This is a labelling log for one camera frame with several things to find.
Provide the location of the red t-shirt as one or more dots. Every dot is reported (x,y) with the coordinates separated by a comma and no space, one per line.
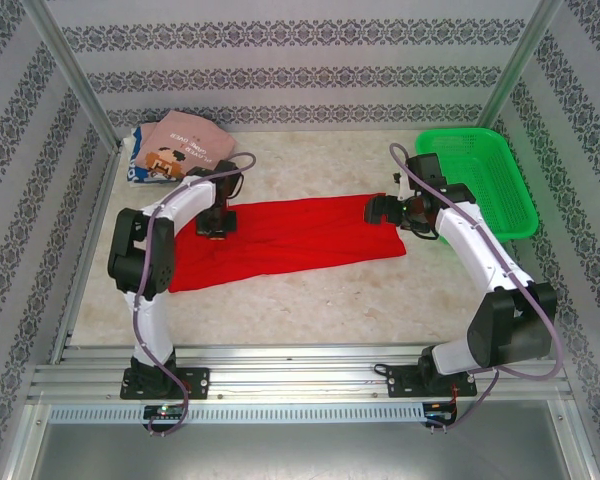
(300,235)

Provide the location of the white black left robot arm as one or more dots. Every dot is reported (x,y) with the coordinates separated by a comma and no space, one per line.
(185,200)

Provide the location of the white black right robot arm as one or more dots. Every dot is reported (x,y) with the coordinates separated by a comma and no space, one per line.
(480,255)

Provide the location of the green plastic basket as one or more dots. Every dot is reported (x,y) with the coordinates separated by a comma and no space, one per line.
(485,185)

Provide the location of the folded pink printed t-shirt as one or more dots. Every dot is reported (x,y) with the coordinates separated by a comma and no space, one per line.
(195,140)

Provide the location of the folded white blue t-shirt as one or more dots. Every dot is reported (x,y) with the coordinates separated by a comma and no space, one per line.
(132,172)

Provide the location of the aluminium table side rail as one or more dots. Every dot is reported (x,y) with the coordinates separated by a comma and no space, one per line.
(102,200)
(527,265)

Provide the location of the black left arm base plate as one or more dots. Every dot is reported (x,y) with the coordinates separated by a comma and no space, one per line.
(195,382)

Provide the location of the aluminium mounting rail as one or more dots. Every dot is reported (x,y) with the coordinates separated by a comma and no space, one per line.
(290,372)

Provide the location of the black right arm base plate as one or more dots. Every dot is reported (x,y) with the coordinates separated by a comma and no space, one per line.
(402,382)

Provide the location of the aluminium frame post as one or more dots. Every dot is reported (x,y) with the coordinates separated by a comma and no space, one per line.
(517,65)
(66,65)

